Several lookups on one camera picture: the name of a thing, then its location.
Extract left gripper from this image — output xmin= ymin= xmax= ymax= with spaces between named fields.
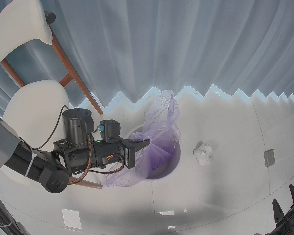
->
xmin=93 ymin=139 xmax=151 ymax=169

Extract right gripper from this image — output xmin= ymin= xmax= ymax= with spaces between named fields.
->
xmin=264 ymin=185 xmax=294 ymax=235

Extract purple plastic bag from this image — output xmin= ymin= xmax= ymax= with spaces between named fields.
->
xmin=102 ymin=90 xmax=182 ymax=188

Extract white trash bin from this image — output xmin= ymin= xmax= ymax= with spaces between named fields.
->
xmin=126 ymin=125 xmax=185 ymax=183

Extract crumpled clear plastic wrapper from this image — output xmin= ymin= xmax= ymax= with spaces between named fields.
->
xmin=193 ymin=143 xmax=213 ymax=166

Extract pale blue curtain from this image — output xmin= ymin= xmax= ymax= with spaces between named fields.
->
xmin=0 ymin=0 xmax=294 ymax=109

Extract white cushioned wooden chair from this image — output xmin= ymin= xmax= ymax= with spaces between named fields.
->
xmin=0 ymin=0 xmax=104 ymax=191

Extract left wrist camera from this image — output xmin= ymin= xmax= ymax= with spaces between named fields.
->
xmin=98 ymin=119 xmax=121 ymax=143

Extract black cable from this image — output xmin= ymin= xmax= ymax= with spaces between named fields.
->
xmin=33 ymin=105 xmax=69 ymax=151

